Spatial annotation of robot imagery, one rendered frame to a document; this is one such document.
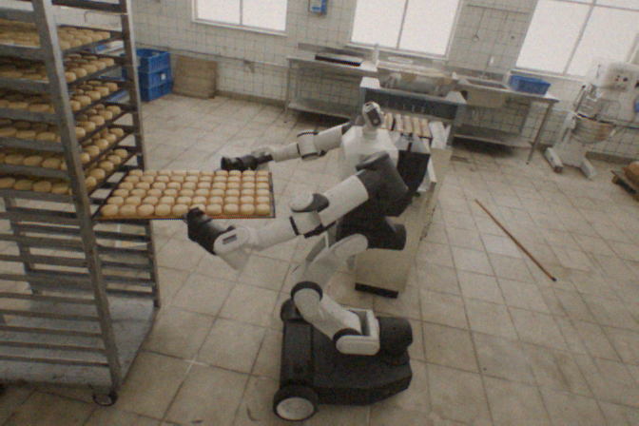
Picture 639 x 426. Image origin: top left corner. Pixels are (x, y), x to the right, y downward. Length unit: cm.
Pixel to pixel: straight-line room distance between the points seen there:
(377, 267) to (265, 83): 420
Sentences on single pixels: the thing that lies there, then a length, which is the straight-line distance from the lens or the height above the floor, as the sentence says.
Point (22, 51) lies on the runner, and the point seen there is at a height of 150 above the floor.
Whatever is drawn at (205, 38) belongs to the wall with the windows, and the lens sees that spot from 631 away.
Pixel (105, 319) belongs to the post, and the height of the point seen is 55.
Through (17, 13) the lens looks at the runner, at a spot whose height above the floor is 159.
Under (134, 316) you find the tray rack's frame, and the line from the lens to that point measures 227.
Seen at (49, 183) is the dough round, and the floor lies 106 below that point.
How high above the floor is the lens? 176
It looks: 28 degrees down
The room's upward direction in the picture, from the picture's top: 8 degrees clockwise
